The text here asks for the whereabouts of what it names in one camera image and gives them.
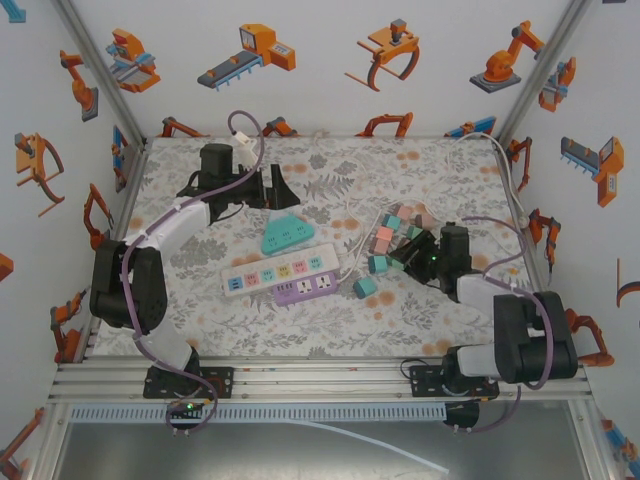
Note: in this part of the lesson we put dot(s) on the teal cube plug adapter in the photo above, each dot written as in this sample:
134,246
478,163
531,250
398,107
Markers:
391,221
378,264
364,287

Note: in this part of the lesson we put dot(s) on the aluminium frame post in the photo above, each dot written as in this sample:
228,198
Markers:
540,75
100,70

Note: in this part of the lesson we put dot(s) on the pink cube plug adapter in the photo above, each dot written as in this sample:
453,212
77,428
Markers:
384,234
382,246
402,212
424,221

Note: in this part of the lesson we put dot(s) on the black controller board green light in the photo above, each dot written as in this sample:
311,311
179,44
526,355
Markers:
187,407

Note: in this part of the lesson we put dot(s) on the aluminium side rail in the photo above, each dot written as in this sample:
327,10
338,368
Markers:
125,215
532,260

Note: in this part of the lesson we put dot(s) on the white multi-socket power strip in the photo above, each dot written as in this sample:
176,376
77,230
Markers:
320,255

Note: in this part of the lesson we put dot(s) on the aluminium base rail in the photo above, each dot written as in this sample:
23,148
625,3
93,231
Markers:
320,380

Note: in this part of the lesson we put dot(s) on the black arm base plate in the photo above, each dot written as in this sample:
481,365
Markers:
220,382
425,382

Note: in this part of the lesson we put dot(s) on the mint green cube plug adapter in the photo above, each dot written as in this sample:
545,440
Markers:
415,232

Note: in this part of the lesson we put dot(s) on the purple power strip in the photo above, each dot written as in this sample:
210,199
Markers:
312,287

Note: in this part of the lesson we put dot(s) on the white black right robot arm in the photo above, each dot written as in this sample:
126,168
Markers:
475,290

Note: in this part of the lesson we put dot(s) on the teal triangular power strip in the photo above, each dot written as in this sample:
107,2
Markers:
287,235

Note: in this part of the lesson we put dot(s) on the colourful plug adapters cluster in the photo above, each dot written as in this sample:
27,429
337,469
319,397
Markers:
360,260

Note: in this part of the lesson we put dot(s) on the translucent white tube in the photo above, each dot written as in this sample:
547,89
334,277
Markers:
380,442

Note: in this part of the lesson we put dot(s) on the floral patterned tablecloth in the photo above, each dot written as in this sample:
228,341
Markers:
300,325

